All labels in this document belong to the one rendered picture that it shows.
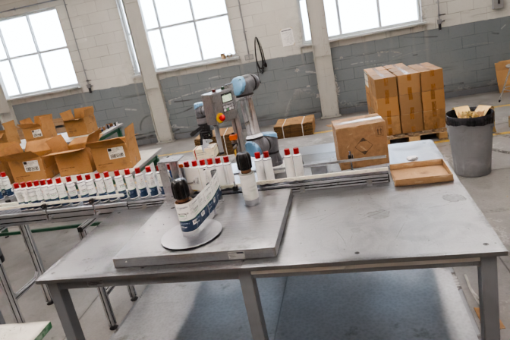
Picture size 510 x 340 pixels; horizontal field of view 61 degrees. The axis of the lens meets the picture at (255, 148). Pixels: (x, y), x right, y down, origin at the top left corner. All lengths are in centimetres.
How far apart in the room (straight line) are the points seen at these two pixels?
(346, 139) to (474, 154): 218
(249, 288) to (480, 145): 316
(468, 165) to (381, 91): 159
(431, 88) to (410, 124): 50
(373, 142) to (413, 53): 539
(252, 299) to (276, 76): 625
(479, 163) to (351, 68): 379
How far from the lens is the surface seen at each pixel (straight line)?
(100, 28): 884
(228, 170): 267
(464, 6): 820
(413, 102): 584
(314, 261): 189
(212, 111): 260
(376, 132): 274
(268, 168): 261
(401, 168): 275
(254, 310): 210
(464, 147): 468
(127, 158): 416
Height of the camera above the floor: 181
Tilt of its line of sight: 15 degrees down
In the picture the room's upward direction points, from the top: 11 degrees counter-clockwise
